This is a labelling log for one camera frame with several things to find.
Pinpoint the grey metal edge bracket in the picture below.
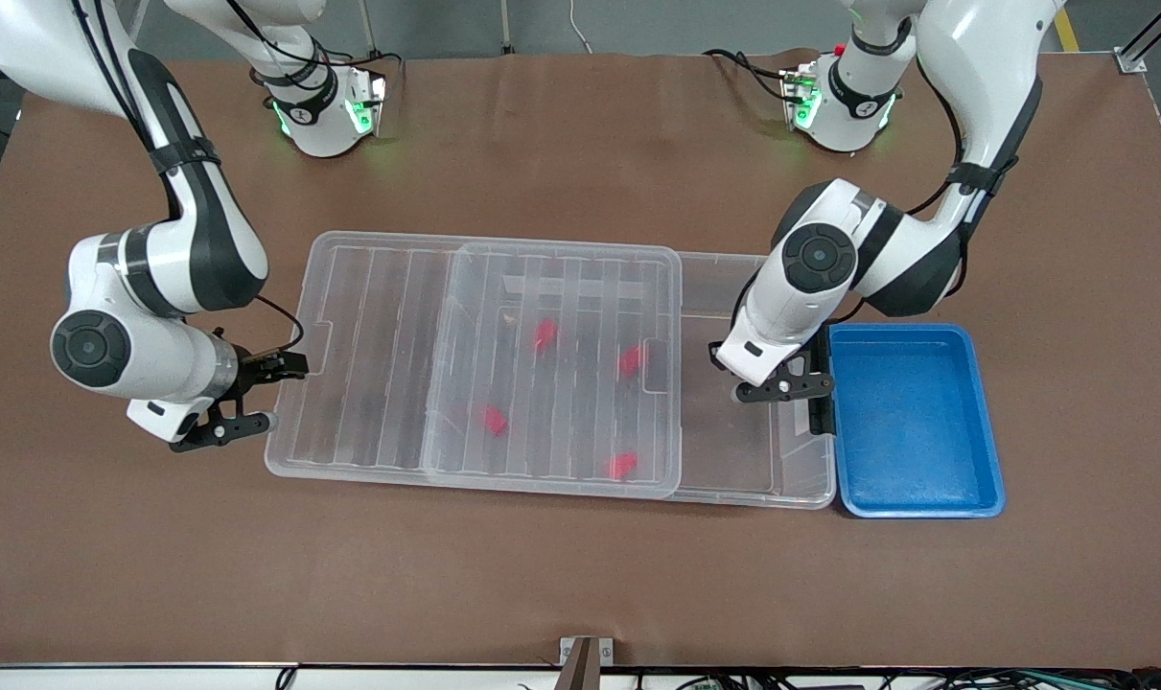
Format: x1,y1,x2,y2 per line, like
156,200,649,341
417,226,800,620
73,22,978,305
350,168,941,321
559,636,615,666

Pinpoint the clear plastic box lid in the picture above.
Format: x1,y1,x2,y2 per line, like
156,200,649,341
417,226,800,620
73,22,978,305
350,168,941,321
264,230,684,501

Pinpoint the clear plastic box base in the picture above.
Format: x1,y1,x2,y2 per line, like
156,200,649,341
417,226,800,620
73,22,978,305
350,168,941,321
423,241,838,510

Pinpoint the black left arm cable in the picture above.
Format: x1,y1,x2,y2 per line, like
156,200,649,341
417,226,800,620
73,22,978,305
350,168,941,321
829,53,1003,327

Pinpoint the diagonal aluminium strut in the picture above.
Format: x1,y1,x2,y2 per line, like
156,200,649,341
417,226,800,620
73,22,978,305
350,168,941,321
1122,0,1161,58

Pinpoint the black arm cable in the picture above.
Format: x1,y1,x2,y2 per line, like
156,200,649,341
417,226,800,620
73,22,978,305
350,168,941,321
67,0,308,357
829,53,1003,327

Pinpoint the brown table cover sheet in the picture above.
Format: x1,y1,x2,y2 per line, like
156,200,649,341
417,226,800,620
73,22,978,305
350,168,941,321
0,48,1161,669

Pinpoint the black base cable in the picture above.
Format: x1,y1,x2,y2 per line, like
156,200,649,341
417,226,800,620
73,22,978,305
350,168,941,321
703,48,794,103
225,0,405,97

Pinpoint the blue plastic tray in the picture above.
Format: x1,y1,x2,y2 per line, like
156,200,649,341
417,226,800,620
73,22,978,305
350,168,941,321
827,323,1008,519

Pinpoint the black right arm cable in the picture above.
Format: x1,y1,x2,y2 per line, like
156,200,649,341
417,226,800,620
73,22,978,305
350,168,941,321
67,0,308,357

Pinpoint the black left base cable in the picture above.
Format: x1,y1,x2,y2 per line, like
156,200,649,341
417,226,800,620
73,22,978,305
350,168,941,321
703,48,794,103

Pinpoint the black box latch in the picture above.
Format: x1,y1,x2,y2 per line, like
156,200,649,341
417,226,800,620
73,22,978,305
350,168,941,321
802,326,838,438

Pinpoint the black right base cable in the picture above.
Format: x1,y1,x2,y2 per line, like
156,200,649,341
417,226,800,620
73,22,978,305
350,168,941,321
225,0,405,97

